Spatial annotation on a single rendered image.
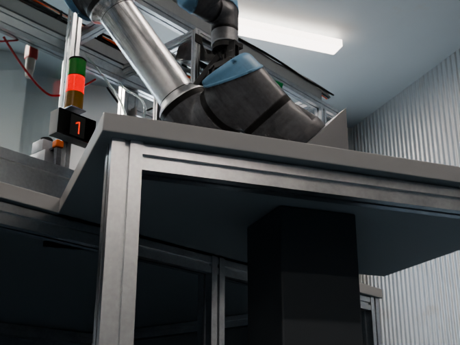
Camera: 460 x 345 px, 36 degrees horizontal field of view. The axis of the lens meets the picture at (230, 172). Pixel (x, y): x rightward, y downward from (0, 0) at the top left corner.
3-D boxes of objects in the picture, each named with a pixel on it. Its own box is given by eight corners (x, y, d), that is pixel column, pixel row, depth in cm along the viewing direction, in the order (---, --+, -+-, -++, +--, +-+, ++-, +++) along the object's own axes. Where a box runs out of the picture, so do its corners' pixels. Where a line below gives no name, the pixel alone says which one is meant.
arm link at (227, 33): (205, 32, 195) (225, 44, 200) (205, 47, 193) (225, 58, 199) (226, 22, 190) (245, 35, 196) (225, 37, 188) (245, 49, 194)
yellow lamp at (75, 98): (86, 110, 192) (87, 94, 194) (71, 104, 188) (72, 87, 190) (74, 115, 195) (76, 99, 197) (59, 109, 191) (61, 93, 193)
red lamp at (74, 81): (87, 94, 194) (88, 78, 195) (72, 87, 190) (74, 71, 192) (76, 99, 197) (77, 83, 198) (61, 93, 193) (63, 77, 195)
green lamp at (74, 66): (88, 77, 195) (90, 62, 197) (74, 71, 192) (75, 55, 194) (77, 83, 198) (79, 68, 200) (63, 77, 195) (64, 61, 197)
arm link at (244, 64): (276, 101, 136) (230, 48, 136) (230, 142, 142) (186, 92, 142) (294, 87, 146) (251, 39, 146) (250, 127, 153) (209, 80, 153)
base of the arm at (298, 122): (336, 116, 139) (303, 78, 139) (285, 162, 134) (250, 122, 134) (307, 137, 153) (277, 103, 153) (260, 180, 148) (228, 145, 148)
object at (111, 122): (597, 202, 127) (594, 187, 128) (102, 130, 97) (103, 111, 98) (384, 276, 189) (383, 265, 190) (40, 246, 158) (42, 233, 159)
